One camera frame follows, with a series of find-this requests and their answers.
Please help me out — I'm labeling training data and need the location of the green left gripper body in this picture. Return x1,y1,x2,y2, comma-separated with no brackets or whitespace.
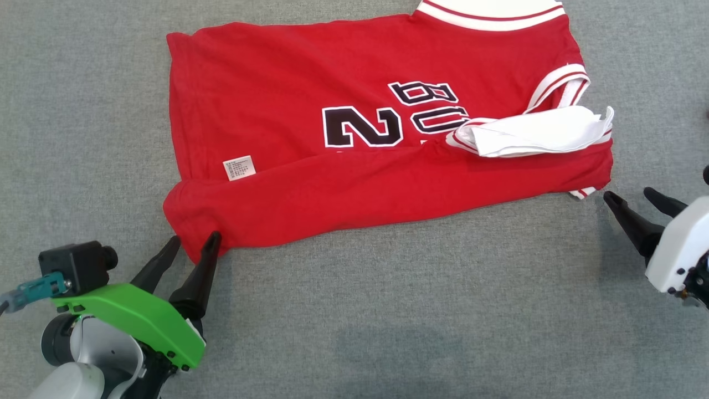
50,283,207,399

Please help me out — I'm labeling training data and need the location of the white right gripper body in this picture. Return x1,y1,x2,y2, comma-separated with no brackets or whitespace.
645,195,709,294

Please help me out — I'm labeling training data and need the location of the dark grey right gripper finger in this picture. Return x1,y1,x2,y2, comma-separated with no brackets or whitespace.
643,187,689,219
603,191,666,260

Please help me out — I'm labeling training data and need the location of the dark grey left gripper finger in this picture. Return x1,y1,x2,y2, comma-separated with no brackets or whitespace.
130,235,182,294
168,231,223,322

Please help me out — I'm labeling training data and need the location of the red basketball jersey garment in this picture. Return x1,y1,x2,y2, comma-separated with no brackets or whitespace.
162,0,615,265

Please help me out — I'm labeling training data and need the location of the grey fabric sofa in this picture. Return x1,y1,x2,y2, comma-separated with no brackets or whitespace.
0,0,709,399

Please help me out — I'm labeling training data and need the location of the teal plug left camera cable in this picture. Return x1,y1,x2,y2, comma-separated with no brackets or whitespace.
0,272,71,315

